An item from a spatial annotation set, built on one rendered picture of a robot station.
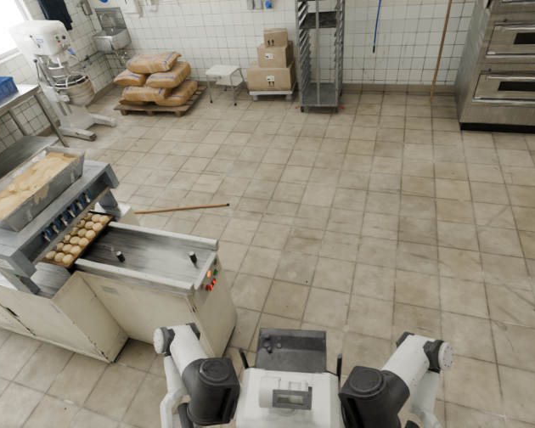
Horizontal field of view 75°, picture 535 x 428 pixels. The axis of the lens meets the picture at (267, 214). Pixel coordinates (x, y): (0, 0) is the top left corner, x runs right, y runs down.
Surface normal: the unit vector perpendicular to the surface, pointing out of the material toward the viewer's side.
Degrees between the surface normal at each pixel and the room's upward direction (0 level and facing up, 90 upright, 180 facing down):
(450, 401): 0
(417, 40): 90
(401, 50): 90
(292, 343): 1
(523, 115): 90
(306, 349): 1
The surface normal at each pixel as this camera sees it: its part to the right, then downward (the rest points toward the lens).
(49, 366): -0.11, -0.73
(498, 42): -0.29, 0.68
